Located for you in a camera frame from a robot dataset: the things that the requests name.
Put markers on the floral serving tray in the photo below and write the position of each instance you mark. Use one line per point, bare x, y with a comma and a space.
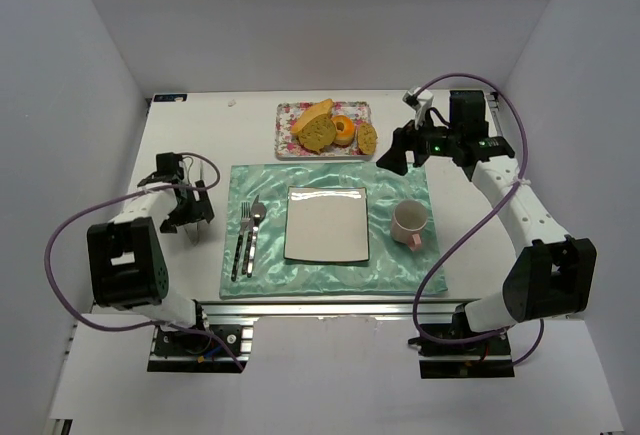
286, 146

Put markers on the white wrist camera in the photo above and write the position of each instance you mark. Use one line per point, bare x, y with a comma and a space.
421, 101

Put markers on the aluminium rail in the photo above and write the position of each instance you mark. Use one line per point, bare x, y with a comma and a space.
323, 308

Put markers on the oval green bread slice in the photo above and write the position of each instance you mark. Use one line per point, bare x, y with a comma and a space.
366, 138

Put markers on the orange donut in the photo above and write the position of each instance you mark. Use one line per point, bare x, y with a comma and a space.
345, 130

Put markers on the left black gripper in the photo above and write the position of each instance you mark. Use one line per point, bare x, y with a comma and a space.
195, 208

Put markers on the pink mug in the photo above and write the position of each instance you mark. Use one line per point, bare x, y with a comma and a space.
409, 219

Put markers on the round green bread slice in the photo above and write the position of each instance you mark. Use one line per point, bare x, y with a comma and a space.
317, 134

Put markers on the green satin placemat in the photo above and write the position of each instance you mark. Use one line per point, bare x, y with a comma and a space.
392, 269

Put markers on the silver fork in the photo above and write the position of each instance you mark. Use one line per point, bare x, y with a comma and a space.
244, 223

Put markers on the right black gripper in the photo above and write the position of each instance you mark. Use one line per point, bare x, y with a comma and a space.
406, 140

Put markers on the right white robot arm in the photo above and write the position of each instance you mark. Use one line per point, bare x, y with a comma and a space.
553, 272

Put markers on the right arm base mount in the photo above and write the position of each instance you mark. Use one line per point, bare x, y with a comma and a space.
486, 359

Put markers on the white square plate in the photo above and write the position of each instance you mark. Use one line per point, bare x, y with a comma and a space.
327, 225

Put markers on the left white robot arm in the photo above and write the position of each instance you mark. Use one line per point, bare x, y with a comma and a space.
127, 265

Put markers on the orange bread wedge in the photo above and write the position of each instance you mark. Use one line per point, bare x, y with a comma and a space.
322, 108

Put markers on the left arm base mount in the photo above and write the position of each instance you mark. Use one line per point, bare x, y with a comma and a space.
178, 352

